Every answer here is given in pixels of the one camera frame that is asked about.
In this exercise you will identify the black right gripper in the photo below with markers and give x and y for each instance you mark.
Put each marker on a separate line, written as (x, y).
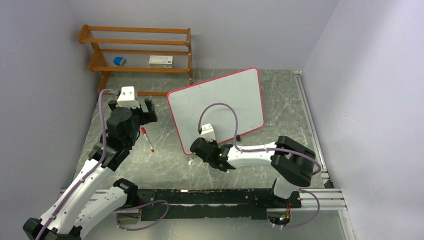
(212, 143)

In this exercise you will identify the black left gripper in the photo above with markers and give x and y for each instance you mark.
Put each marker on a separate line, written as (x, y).
(145, 117)

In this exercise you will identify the red capped whiteboard marker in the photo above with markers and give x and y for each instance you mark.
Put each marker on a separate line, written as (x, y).
(144, 132)

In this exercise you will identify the pink framed whiteboard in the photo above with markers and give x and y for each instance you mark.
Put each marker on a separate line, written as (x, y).
(232, 104)

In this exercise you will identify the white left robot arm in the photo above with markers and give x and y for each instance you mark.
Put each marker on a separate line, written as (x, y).
(71, 217)

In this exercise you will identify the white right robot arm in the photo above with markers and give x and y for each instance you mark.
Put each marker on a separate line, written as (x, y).
(295, 163)

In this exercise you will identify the blue whiteboard eraser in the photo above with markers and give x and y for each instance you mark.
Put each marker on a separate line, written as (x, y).
(119, 61)

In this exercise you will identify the white red card box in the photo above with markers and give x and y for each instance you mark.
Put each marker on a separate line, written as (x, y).
(160, 60)

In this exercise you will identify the wooden shelf rack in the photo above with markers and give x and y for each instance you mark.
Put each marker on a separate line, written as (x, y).
(137, 44)

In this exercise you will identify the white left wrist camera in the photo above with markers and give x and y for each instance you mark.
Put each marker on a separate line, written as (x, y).
(128, 98)

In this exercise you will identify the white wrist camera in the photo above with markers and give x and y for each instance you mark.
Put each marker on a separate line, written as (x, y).
(207, 132)
(128, 98)

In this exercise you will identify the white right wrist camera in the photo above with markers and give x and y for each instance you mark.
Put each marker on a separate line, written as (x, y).
(207, 132)

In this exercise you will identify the aluminium frame rail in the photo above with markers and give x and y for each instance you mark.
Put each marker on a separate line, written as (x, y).
(312, 199)

